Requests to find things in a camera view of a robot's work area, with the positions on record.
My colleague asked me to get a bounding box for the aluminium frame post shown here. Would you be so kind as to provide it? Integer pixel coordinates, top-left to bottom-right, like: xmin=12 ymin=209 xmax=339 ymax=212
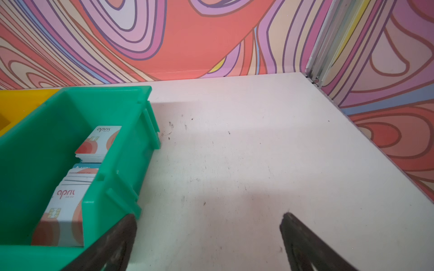
xmin=305 ymin=0 xmax=362 ymax=88

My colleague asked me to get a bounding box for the green plastic bin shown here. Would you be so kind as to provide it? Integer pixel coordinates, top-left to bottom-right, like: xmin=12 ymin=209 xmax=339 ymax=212
xmin=1 ymin=86 xmax=160 ymax=271

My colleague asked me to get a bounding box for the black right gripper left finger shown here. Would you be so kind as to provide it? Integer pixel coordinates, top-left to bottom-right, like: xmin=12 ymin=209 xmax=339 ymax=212
xmin=63 ymin=214 xmax=137 ymax=271

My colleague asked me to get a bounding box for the yellow plastic bin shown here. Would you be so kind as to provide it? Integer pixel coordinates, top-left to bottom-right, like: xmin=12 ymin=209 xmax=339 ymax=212
xmin=1 ymin=89 xmax=59 ymax=136

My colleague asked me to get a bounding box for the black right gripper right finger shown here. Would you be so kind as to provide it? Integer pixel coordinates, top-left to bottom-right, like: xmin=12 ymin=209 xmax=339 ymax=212
xmin=279 ymin=212 xmax=356 ymax=271

